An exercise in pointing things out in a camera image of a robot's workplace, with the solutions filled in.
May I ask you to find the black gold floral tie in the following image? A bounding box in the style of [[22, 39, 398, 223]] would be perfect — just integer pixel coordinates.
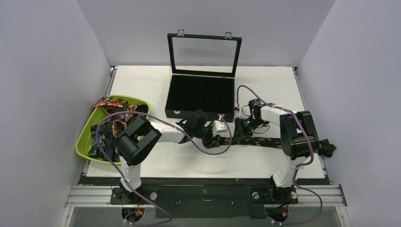
[[231, 136, 337, 157]]

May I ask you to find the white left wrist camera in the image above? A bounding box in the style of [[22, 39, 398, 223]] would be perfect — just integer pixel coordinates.
[[212, 115, 228, 137]]

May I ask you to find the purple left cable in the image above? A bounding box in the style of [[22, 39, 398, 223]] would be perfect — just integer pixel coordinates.
[[95, 111, 233, 227]]

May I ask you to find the black display case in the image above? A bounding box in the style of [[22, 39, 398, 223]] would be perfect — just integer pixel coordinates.
[[165, 29, 242, 122]]

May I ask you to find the green plastic bin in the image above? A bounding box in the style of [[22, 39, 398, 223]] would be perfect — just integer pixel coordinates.
[[75, 95, 150, 165]]

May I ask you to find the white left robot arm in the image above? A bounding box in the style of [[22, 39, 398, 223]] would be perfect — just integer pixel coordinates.
[[115, 110, 228, 203]]

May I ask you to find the brown paisley tie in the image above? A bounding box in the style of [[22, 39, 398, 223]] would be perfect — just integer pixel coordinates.
[[110, 103, 148, 137]]

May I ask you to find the purple cable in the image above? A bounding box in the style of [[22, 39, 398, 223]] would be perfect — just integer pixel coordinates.
[[236, 85, 323, 226], [95, 111, 233, 227]]

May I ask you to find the red floral tie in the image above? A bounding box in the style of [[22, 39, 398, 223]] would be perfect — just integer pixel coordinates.
[[94, 96, 128, 115]]

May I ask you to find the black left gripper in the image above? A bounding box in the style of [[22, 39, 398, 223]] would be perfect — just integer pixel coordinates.
[[194, 122, 220, 148]]

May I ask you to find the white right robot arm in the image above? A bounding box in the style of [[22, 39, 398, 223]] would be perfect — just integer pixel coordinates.
[[232, 99, 319, 202]]

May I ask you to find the aluminium rail frame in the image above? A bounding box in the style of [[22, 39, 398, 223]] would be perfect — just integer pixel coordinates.
[[65, 185, 347, 208]]

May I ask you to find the blue floral tie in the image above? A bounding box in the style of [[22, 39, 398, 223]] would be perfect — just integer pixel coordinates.
[[88, 124, 111, 158]]

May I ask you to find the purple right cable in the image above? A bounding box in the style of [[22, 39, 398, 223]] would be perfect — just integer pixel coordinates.
[[236, 85, 323, 226]]

